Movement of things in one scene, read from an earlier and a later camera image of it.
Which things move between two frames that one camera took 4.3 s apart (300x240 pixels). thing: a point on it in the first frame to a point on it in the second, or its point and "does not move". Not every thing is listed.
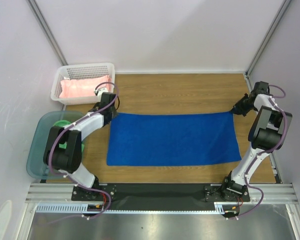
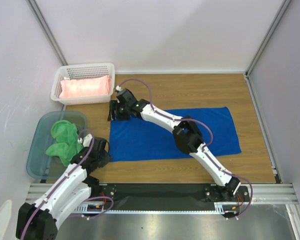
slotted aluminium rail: [57, 198] does not move
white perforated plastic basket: [77, 71] does not move
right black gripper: [240, 106] to [117, 110]
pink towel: [82, 87] does not move
